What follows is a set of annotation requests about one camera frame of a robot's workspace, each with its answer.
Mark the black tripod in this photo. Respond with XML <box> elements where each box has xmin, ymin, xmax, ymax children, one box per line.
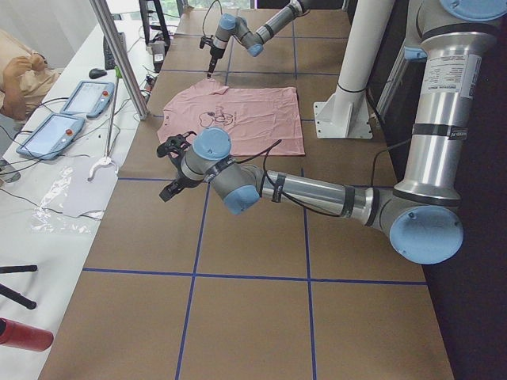
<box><xmin>1</xmin><ymin>264</ymin><xmax>38</xmax><ymax>310</ymax></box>

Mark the red cylinder bottle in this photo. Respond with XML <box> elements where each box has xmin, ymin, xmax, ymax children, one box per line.
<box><xmin>1</xmin><ymin>317</ymin><xmax>54</xmax><ymax>352</ymax></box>

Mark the near blue teach pendant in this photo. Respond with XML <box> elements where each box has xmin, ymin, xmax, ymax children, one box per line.
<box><xmin>16</xmin><ymin>113</ymin><xmax>85</xmax><ymax>160</ymax></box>

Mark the seated person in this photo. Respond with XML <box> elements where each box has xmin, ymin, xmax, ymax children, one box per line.
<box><xmin>1</xmin><ymin>30</ymin><xmax>60</xmax><ymax>122</ymax></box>

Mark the aluminium frame post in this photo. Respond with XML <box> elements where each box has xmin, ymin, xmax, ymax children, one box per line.
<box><xmin>90</xmin><ymin>0</ymin><xmax>148</xmax><ymax>120</ymax></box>

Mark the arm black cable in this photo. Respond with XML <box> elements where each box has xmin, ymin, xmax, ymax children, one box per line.
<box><xmin>225</xmin><ymin>138</ymin><xmax>417</xmax><ymax>218</ymax></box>

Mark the pink Snoopy t-shirt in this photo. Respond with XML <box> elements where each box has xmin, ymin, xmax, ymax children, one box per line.
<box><xmin>158</xmin><ymin>79</ymin><xmax>305</xmax><ymax>156</ymax></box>

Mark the black keyboard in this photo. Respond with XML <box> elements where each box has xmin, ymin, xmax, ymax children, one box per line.
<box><xmin>103</xmin><ymin>32</ymin><xmax>127</xmax><ymax>70</ymax></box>

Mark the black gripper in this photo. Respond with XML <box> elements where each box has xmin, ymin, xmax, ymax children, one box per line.
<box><xmin>207</xmin><ymin>46</ymin><xmax>222</xmax><ymax>78</ymax></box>
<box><xmin>159</xmin><ymin>155</ymin><xmax>194</xmax><ymax>201</ymax></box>

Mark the blue teach pendant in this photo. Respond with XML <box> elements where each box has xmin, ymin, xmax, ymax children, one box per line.
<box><xmin>60</xmin><ymin>81</ymin><xmax>115</xmax><ymax>119</ymax></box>
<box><xmin>16</xmin><ymin>113</ymin><xmax>85</xmax><ymax>160</ymax></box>

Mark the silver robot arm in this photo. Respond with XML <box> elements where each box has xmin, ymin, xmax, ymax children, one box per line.
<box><xmin>156</xmin><ymin>1</ymin><xmax>506</xmax><ymax>264</ymax></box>
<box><xmin>200</xmin><ymin>0</ymin><xmax>312</xmax><ymax>78</ymax></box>

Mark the white paper sheet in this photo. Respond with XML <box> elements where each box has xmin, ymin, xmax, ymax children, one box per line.
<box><xmin>63</xmin><ymin>158</ymin><xmax>117</xmax><ymax>217</ymax></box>

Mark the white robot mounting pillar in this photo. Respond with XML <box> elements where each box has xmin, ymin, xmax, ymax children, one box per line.
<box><xmin>314</xmin><ymin>0</ymin><xmax>395</xmax><ymax>139</ymax></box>

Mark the far blue teach pendant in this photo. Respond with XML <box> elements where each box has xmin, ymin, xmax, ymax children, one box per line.
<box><xmin>60</xmin><ymin>81</ymin><xmax>115</xmax><ymax>119</ymax></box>

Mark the clear plastic bag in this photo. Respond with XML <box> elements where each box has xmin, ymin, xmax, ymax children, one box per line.
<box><xmin>30</xmin><ymin>165</ymin><xmax>104</xmax><ymax>235</ymax></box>

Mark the black computer mouse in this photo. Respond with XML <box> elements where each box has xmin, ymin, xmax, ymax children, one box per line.
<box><xmin>89</xmin><ymin>68</ymin><xmax>108</xmax><ymax>79</ymax></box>

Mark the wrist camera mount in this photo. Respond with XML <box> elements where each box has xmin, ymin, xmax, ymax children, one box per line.
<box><xmin>156</xmin><ymin>131</ymin><xmax>196</xmax><ymax>158</ymax></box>
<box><xmin>199</xmin><ymin>36</ymin><xmax>213</xmax><ymax>49</ymax></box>

